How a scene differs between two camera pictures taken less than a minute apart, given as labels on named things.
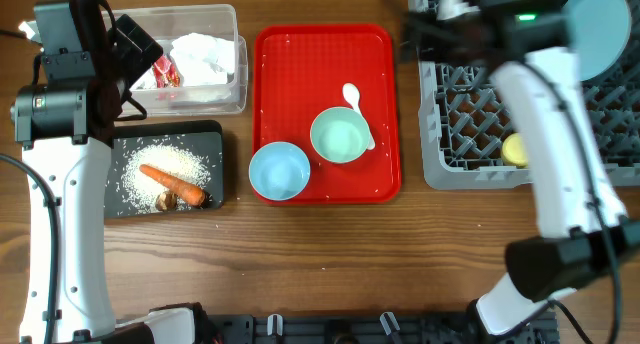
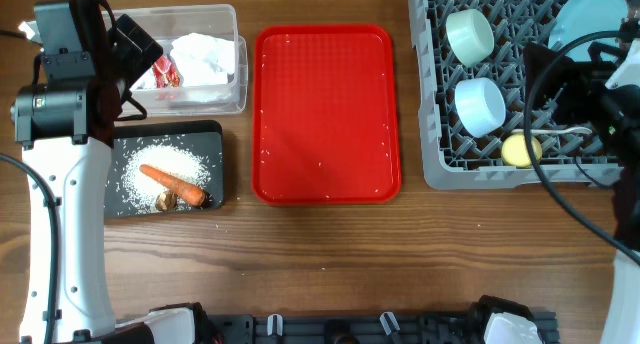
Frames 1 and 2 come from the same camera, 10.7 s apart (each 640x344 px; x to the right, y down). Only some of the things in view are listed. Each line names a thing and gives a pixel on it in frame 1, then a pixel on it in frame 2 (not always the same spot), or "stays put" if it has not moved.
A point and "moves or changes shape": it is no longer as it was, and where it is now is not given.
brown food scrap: [166, 201] stays put
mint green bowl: [340, 135] moves or changes shape
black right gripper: [417, 32] to [542, 71]
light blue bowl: [279, 171] to [480, 104]
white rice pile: [140, 189] stays put
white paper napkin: [202, 59] stays put
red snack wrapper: [166, 74] stays put
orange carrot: [191, 193] stays put
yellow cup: [515, 150] stays put
